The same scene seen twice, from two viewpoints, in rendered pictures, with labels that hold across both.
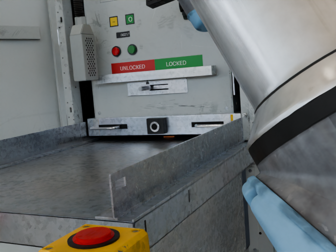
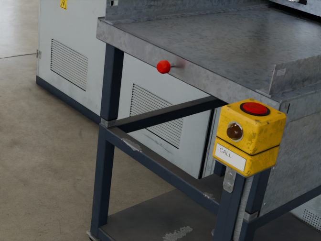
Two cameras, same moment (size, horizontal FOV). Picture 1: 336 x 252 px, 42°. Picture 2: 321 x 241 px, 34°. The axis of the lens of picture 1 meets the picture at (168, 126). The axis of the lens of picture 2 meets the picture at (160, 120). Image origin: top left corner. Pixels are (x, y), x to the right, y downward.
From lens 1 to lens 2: 0.44 m
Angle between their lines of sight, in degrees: 26
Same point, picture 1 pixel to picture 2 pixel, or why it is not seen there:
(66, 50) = not seen: outside the picture
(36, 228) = (212, 82)
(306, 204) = not seen: outside the picture
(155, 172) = (310, 69)
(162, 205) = (306, 96)
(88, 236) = (252, 107)
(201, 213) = not seen: outside the picture
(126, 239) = (272, 116)
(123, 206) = (277, 89)
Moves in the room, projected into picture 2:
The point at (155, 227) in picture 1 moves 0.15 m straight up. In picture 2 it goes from (295, 110) to (313, 41)
